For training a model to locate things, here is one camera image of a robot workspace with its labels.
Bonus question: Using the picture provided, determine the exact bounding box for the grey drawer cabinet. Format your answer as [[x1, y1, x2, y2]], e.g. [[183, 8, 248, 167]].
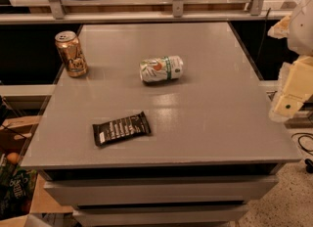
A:
[[22, 23, 300, 226]]

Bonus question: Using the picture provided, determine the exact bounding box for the cardboard box with items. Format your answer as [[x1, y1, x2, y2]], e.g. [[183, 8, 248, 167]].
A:
[[0, 115, 72, 227]]

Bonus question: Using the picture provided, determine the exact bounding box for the black cable on floor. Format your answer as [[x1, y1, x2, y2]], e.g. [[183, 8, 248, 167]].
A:
[[291, 132, 313, 174]]

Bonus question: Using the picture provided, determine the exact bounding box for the gold soda can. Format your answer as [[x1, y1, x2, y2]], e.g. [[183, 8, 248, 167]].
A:
[[55, 30, 88, 77]]

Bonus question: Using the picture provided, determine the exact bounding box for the metal shelf rail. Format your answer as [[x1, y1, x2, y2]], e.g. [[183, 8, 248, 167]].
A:
[[0, 0, 295, 24]]

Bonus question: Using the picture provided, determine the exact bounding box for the black snack bar wrapper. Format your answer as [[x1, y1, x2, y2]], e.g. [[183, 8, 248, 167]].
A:
[[93, 112, 151, 147]]

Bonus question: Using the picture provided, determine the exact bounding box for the white green 7up can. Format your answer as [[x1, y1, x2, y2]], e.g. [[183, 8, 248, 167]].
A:
[[139, 56, 184, 83]]

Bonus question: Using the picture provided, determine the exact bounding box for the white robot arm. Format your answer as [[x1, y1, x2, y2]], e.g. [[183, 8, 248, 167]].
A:
[[267, 0, 313, 122]]

